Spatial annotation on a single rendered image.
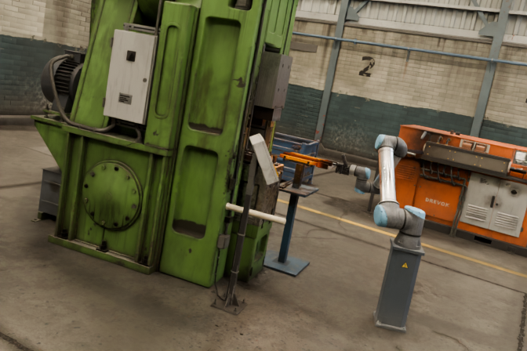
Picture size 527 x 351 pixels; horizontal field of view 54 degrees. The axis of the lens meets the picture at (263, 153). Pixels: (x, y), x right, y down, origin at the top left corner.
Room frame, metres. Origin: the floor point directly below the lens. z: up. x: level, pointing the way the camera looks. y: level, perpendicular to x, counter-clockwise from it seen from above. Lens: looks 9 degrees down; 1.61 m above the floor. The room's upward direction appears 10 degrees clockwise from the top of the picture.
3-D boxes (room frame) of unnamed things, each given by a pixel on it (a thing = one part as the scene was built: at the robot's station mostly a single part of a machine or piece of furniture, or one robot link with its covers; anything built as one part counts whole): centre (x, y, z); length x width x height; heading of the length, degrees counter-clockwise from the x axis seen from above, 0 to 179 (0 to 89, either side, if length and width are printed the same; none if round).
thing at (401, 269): (3.56, -1.12, 0.30); 0.22 x 0.22 x 0.60; 82
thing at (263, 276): (3.92, -0.09, 0.01); 0.58 x 0.39 x 0.01; 162
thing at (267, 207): (4.05, 0.14, 0.69); 0.56 x 0.38 x 0.45; 72
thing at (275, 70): (4.04, 0.14, 1.56); 0.42 x 0.39 x 0.40; 72
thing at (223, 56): (3.77, 0.38, 1.15); 0.44 x 0.26 x 2.30; 72
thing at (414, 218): (3.56, -1.11, 0.79); 0.17 x 0.15 x 0.18; 97
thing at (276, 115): (4.00, 0.15, 1.32); 0.42 x 0.20 x 0.10; 72
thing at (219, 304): (3.38, 0.05, 0.05); 0.22 x 0.22 x 0.09; 72
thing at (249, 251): (4.05, 0.14, 0.23); 0.55 x 0.37 x 0.47; 72
